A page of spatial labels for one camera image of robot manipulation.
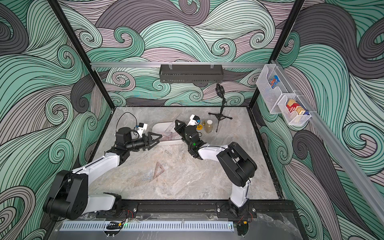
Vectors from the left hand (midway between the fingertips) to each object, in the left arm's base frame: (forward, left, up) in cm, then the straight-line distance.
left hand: (160, 137), depth 80 cm
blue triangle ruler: (-15, +7, -18) cm, 25 cm away
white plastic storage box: (+12, -3, -17) cm, 21 cm away
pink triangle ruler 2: (-10, +2, -19) cm, 22 cm away
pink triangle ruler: (+8, -5, -1) cm, 10 cm away
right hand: (+12, -8, +1) cm, 14 cm away
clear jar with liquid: (+17, -29, -11) cm, 35 cm away
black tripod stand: (+27, -35, +10) cm, 46 cm away
